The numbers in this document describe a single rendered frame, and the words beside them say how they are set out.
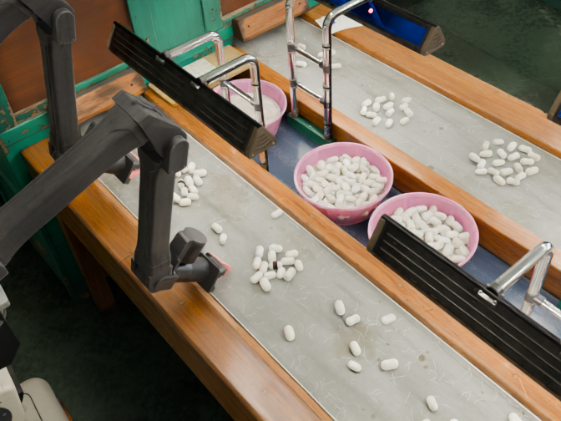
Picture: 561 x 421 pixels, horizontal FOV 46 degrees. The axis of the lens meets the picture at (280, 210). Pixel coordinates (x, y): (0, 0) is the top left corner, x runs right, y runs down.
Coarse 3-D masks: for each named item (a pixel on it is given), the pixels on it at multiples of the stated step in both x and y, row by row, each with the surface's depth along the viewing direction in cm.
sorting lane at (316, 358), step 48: (192, 144) 194; (240, 192) 178; (240, 240) 166; (288, 240) 165; (240, 288) 155; (288, 288) 154; (336, 288) 153; (336, 336) 144; (384, 336) 144; (432, 336) 143; (336, 384) 136; (384, 384) 136; (432, 384) 135; (480, 384) 134
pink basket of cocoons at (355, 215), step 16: (336, 144) 185; (352, 144) 185; (304, 160) 182; (368, 160) 185; (384, 160) 180; (384, 176) 180; (320, 208) 171; (336, 208) 167; (352, 208) 167; (368, 208) 170; (336, 224) 176; (352, 224) 176
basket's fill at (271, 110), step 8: (232, 96) 210; (264, 96) 210; (240, 104) 206; (248, 104) 207; (264, 104) 207; (272, 104) 206; (248, 112) 204; (264, 112) 203; (272, 112) 203; (272, 120) 201
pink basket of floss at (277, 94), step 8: (232, 80) 210; (240, 80) 210; (248, 80) 210; (264, 80) 209; (216, 88) 208; (240, 88) 211; (248, 88) 211; (264, 88) 210; (272, 88) 208; (272, 96) 209; (280, 96) 205; (280, 104) 205; (280, 112) 205; (272, 128) 198
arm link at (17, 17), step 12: (0, 0) 121; (12, 0) 120; (24, 0) 121; (36, 0) 123; (48, 0) 124; (60, 0) 126; (0, 12) 121; (12, 12) 122; (24, 12) 123; (36, 12) 124; (48, 12) 126; (72, 12) 129; (0, 24) 122; (12, 24) 124; (48, 24) 127; (0, 36) 124
